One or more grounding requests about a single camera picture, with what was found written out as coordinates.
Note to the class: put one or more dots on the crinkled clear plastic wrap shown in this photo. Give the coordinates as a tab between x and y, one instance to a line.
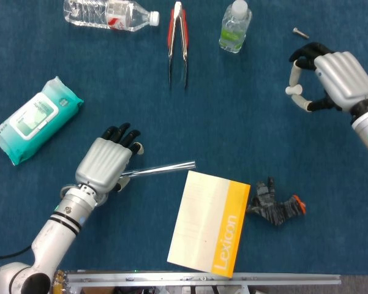
60	281

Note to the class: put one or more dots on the small white cap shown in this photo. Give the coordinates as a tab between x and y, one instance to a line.
294	90

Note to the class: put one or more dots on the teal wet wipes pack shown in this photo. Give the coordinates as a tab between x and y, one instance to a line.
33	119

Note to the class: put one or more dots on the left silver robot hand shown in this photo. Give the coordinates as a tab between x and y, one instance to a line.
104	162

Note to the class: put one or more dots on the teal felt table cover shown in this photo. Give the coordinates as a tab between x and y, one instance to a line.
232	122

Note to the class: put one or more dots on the aluminium frame rail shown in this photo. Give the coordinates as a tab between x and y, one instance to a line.
263	279

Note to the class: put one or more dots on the white yellow Lexicon booklet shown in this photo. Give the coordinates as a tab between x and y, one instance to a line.
202	223

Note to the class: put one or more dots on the clear red-label water bottle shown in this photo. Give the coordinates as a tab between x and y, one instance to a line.
110	15

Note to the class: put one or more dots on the small metal bolt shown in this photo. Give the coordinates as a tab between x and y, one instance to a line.
300	33

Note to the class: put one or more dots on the grey knit work glove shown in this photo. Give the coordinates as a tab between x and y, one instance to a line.
275	211

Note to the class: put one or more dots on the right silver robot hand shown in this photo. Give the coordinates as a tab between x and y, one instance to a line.
343	79

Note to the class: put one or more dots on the clear glass test tube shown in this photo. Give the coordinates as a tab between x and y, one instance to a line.
171	167

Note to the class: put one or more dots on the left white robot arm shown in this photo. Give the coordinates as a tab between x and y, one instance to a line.
58	226

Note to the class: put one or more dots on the clear green-label bottle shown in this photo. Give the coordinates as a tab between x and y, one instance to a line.
232	30

